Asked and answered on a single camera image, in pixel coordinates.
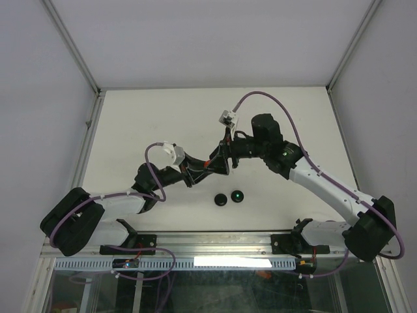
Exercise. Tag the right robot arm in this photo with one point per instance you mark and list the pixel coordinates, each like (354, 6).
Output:
(368, 223)

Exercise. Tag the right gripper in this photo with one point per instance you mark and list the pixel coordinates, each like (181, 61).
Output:
(230, 147)

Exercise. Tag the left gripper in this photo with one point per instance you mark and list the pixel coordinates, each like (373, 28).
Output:
(193, 168)

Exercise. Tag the slotted cable duct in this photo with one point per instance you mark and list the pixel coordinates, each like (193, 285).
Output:
(198, 263)

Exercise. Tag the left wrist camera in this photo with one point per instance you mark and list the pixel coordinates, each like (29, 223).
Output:
(176, 155)

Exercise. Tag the aluminium mounting rail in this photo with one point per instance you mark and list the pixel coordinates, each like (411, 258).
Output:
(190, 244)

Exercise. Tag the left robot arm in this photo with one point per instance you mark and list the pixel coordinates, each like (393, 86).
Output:
(81, 219)

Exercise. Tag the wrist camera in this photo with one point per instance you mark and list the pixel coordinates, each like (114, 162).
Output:
(229, 119)
(176, 155)

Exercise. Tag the black case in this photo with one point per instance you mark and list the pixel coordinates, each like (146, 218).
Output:
(220, 199)
(237, 196)

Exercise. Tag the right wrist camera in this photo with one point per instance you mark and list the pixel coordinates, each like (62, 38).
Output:
(229, 119)

